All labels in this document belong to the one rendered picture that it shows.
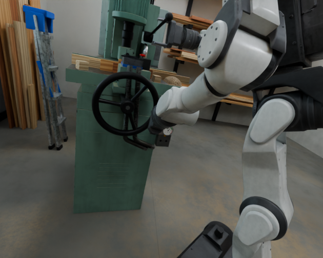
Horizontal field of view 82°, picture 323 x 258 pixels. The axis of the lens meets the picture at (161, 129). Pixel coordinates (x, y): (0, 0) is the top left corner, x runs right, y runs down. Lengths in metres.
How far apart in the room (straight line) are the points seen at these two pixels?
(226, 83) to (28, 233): 1.28
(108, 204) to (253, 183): 0.95
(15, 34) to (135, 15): 1.47
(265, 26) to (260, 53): 0.04
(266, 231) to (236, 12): 0.61
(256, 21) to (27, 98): 2.25
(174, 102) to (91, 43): 3.06
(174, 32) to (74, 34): 2.69
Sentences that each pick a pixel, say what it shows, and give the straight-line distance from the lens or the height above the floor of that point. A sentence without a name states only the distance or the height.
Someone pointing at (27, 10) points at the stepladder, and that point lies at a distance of 1.88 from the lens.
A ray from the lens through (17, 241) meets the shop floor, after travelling 1.37.
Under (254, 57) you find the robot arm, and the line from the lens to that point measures 0.37.
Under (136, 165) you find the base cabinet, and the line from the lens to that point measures 1.20.
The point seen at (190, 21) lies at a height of 1.53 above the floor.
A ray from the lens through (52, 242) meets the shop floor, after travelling 1.32.
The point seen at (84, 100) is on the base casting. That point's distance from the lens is 1.01.
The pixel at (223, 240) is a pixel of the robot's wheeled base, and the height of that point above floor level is 0.21.
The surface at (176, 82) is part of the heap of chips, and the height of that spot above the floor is 0.92.
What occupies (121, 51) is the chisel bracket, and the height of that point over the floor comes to 1.01.
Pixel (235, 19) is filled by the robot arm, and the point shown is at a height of 1.12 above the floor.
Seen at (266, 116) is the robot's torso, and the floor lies 0.95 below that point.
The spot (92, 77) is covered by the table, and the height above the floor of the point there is 0.88.
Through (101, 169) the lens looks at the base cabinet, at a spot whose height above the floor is 0.35.
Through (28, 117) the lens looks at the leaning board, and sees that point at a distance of 2.46.
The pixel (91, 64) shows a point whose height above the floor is 0.91.
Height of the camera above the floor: 1.05
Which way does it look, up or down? 22 degrees down
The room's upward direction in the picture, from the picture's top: 13 degrees clockwise
